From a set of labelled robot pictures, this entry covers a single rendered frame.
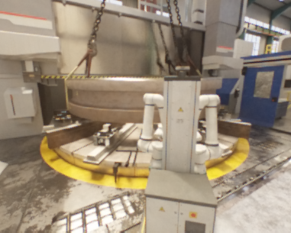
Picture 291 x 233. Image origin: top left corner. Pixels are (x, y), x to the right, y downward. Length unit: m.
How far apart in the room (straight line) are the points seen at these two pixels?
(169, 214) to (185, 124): 0.77
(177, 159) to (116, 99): 1.96
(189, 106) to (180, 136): 0.32
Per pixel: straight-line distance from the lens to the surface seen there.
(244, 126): 4.29
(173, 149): 1.58
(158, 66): 6.45
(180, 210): 1.41
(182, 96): 1.42
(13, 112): 5.41
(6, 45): 3.74
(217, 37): 6.66
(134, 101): 3.00
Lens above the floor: 1.75
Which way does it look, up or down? 11 degrees down
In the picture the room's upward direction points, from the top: straight up
